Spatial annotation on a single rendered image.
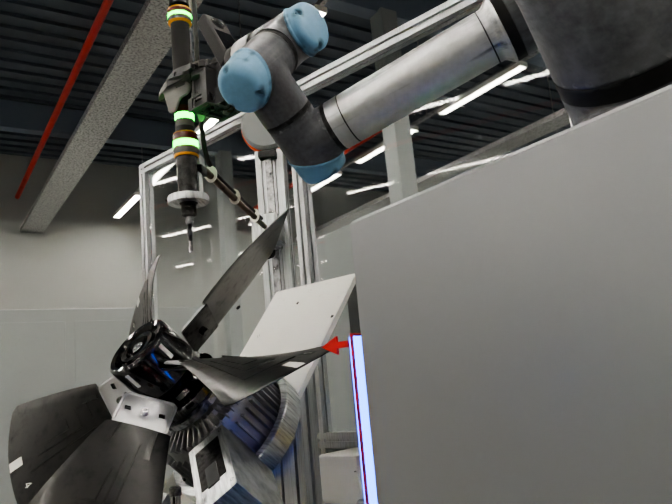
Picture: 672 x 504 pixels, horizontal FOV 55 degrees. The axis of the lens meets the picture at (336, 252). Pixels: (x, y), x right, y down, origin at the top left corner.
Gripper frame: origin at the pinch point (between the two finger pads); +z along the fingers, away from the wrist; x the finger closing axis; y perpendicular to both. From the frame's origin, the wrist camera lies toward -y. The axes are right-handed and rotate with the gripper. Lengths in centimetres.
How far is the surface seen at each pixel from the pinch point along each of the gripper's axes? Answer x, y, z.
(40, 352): 198, 2, 507
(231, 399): -11, 54, -25
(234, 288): 12.5, 34.5, 1.7
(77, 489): -18, 65, 1
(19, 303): 433, -142, 1133
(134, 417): -8, 56, 4
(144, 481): -11, 65, -4
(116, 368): -8.4, 47.8, 7.7
